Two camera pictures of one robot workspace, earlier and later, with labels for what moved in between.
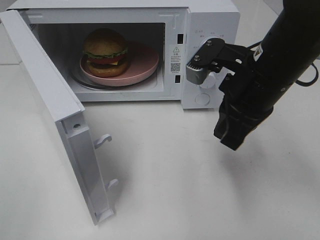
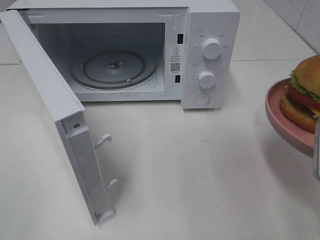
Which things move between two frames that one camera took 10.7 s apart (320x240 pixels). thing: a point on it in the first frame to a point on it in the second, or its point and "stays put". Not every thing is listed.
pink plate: [143, 63] to [302, 139]
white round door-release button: [202, 99] stays put
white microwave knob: [205, 39] to [211, 48]
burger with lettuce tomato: [106, 51] to [300, 104]
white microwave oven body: [126, 50] stays put
